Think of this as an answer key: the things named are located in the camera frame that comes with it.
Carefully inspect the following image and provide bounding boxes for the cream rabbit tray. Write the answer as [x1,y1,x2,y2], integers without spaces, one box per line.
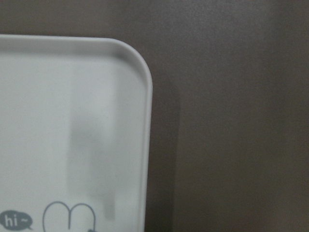
[0,35,153,232]

